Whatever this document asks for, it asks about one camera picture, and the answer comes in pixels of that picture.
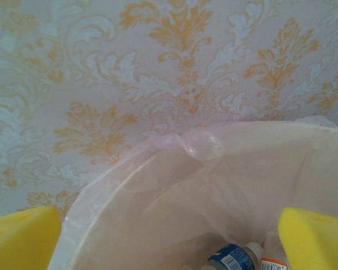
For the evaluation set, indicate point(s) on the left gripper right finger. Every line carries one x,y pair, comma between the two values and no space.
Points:
315,242

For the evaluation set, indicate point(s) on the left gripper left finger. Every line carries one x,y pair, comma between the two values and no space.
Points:
19,242

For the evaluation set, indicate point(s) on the orange label clear bottle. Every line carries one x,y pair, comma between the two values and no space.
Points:
271,264

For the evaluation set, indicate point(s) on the blue label water bottle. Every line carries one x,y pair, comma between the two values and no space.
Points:
231,256

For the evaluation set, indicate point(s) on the cream plastic waste bin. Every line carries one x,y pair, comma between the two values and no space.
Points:
107,202

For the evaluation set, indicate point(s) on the bin with pink liner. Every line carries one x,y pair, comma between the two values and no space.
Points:
214,182

